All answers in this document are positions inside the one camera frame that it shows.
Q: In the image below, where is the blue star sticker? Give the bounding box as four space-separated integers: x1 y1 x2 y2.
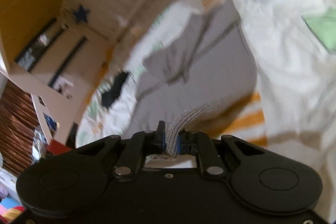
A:
73 4 91 24

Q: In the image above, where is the wooden bedside cabinet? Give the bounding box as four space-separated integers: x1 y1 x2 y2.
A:
0 7 114 147

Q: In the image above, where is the white leaf print bed sheet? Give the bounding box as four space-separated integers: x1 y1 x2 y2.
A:
76 0 336 180

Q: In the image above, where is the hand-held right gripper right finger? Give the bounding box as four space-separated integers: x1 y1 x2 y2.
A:
177 130 266 179

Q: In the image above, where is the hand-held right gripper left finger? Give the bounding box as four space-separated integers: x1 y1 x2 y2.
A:
75 120 166 182

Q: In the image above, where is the black folded cloth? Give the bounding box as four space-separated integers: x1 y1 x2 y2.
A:
101 71 130 109

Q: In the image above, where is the grey hoodie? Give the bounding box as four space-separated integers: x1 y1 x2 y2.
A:
123 0 259 159

